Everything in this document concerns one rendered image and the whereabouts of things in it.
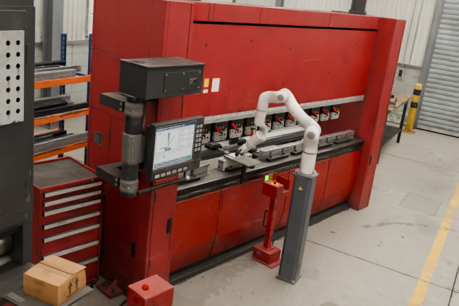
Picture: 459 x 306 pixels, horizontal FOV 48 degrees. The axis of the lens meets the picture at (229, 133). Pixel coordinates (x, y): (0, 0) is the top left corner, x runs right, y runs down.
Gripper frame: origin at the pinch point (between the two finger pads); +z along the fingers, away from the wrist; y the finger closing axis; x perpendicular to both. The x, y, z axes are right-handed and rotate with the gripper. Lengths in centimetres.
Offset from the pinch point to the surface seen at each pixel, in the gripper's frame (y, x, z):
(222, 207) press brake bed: 22.1, 33.2, 28.1
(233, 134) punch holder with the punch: 7.6, -14.5, -12.1
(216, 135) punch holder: 28.8, -16.0, -12.9
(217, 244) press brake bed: 20, 56, 58
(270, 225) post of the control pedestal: -26, 63, 33
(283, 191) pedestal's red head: -32, 44, 4
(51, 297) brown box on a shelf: 232, 69, -60
